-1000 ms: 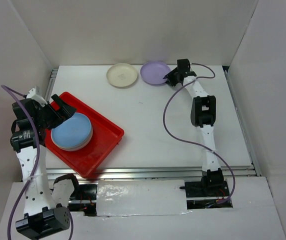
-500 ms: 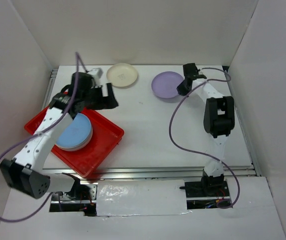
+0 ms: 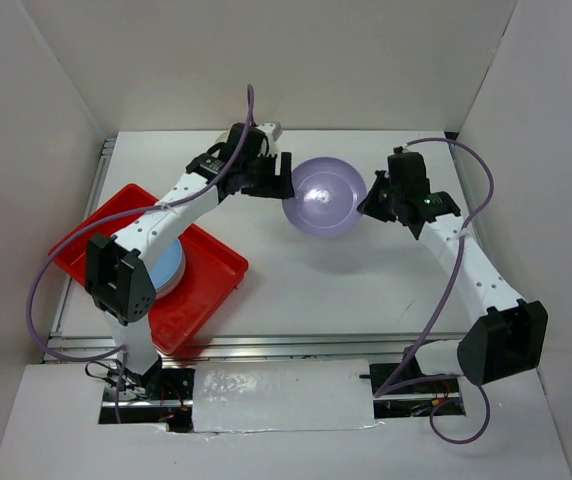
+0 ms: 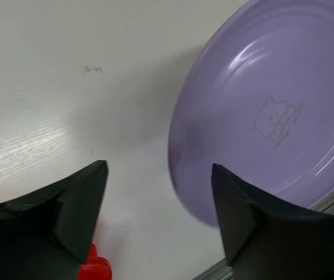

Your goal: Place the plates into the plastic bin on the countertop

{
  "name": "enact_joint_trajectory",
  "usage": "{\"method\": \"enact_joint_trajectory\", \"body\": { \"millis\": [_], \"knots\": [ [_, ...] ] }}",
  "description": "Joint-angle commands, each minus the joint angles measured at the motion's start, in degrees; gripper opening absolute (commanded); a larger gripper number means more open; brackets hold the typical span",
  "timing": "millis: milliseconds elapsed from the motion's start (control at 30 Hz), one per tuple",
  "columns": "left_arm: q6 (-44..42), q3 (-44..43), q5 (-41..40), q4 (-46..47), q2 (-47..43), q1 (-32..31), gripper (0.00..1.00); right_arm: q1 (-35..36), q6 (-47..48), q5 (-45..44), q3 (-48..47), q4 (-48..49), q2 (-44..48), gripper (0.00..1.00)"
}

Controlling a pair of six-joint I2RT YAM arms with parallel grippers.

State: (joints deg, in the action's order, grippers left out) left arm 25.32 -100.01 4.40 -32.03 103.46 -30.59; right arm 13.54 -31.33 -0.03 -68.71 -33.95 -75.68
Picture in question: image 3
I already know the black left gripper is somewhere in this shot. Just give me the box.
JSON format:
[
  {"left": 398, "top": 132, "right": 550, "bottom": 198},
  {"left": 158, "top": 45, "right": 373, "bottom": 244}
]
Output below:
[{"left": 240, "top": 150, "right": 295, "bottom": 200}]

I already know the purple plate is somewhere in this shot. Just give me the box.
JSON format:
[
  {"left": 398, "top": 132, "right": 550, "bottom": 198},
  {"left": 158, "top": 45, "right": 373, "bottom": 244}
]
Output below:
[{"left": 282, "top": 157, "right": 367, "bottom": 238}]

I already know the blue plate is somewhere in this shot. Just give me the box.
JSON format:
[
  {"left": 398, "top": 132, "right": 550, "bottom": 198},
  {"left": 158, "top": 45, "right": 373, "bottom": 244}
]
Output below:
[{"left": 149, "top": 239, "right": 186, "bottom": 299}]

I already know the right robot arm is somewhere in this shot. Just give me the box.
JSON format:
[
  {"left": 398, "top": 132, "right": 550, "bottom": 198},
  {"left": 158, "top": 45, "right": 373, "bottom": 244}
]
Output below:
[{"left": 358, "top": 147, "right": 548, "bottom": 396}]

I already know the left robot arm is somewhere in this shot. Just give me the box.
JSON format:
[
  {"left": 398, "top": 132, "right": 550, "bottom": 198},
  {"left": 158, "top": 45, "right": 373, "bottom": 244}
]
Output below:
[{"left": 85, "top": 122, "right": 294, "bottom": 399}]

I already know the red plastic bin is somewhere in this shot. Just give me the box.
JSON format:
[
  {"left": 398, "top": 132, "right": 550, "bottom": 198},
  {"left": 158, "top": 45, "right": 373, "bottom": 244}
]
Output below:
[{"left": 49, "top": 183, "right": 248, "bottom": 356}]

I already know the white foil-edged panel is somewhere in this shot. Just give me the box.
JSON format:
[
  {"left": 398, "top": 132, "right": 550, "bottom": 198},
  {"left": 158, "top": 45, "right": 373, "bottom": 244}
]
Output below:
[{"left": 192, "top": 360, "right": 376, "bottom": 433}]

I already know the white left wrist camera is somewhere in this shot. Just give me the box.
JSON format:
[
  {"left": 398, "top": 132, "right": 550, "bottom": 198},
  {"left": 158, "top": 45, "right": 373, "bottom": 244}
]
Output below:
[{"left": 256, "top": 122, "right": 283, "bottom": 155}]

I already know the aluminium front rail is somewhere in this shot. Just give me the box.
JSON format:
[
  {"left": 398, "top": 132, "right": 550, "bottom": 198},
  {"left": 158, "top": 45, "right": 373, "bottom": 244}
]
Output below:
[{"left": 40, "top": 333, "right": 472, "bottom": 364}]

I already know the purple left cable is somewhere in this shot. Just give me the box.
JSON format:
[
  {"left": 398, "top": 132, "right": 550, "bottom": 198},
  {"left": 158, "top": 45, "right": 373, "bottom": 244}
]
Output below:
[{"left": 26, "top": 83, "right": 257, "bottom": 426}]

